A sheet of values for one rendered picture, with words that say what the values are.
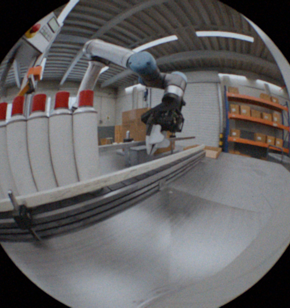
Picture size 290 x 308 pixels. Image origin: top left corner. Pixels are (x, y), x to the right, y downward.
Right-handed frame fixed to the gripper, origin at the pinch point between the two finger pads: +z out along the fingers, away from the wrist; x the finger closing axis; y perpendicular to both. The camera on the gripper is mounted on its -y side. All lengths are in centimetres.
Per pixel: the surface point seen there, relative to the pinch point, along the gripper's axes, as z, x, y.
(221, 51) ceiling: -386, 120, 32
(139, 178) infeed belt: 8.6, -3.7, 3.8
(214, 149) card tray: -33, 74, 6
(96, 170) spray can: 9.9, -15.5, 3.4
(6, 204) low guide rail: 22.4, -33.6, 4.8
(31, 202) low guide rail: 19.3, -27.2, 4.8
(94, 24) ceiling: -242, -138, -166
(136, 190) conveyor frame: 11.5, -4.7, 5.3
